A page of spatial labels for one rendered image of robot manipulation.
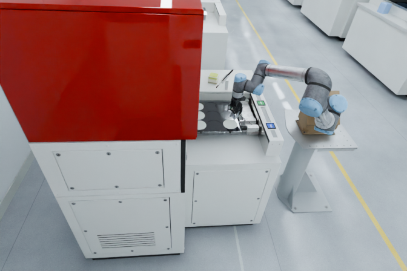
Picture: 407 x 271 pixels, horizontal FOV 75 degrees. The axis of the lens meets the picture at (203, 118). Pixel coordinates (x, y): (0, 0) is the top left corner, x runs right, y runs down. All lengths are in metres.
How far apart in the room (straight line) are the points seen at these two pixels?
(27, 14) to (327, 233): 2.47
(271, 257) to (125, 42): 1.92
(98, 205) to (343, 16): 5.72
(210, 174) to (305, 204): 1.20
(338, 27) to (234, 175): 5.06
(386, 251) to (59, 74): 2.62
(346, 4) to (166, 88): 5.49
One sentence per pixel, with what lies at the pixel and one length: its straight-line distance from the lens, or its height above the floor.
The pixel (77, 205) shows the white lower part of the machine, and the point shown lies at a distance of 1.72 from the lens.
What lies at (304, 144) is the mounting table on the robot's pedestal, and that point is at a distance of 2.00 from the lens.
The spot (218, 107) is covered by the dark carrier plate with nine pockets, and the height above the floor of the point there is 0.90.
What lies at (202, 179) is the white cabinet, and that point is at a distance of 1.80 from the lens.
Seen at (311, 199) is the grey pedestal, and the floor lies 0.01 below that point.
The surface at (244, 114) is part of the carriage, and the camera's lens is 2.02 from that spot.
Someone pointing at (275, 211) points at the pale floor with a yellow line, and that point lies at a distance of 2.58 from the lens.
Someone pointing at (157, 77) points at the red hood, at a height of 1.56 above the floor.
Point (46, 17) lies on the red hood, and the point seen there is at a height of 1.77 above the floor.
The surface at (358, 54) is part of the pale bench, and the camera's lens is 5.52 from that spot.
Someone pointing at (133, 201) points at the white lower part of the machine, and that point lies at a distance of 1.63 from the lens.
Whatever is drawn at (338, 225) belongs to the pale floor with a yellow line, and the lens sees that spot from 2.72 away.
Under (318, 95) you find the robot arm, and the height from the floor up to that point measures 1.38.
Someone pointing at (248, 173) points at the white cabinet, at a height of 0.73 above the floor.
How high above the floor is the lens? 2.09
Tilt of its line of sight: 39 degrees down
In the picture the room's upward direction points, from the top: 4 degrees clockwise
